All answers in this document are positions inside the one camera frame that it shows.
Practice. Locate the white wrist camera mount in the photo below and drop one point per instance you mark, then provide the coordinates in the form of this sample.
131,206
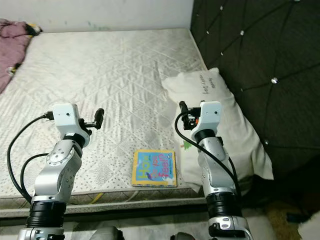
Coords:
211,116
67,121

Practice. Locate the blue yellow children's book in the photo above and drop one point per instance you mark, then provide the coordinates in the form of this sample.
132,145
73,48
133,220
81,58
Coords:
154,168

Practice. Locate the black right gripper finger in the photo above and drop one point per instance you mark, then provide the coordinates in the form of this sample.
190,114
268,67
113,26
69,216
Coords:
183,111

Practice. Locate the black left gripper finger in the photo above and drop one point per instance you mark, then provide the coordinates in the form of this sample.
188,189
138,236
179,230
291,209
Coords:
100,118

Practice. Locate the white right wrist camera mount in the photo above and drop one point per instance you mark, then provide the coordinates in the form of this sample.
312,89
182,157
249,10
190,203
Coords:
211,116

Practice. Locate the robot left leg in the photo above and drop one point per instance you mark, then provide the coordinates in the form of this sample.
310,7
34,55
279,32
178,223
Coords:
107,234

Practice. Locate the purple mouse print blanket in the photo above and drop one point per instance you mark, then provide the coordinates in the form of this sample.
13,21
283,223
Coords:
12,50

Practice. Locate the white pillow with tree print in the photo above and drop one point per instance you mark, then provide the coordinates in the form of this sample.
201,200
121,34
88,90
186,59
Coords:
245,140

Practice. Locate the yellowish floor rug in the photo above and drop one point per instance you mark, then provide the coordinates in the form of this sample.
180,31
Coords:
277,220

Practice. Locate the grey bed base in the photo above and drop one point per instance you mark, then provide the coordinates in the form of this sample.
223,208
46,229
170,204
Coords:
130,207

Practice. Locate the quilted silver grey mattress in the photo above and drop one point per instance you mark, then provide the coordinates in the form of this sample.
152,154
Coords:
105,70

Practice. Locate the black tufted headboard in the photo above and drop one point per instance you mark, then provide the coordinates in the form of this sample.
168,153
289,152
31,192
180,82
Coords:
265,50

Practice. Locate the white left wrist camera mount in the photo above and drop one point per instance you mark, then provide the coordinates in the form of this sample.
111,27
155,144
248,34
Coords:
67,121

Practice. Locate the white cloth on floor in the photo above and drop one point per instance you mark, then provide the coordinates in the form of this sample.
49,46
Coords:
310,226

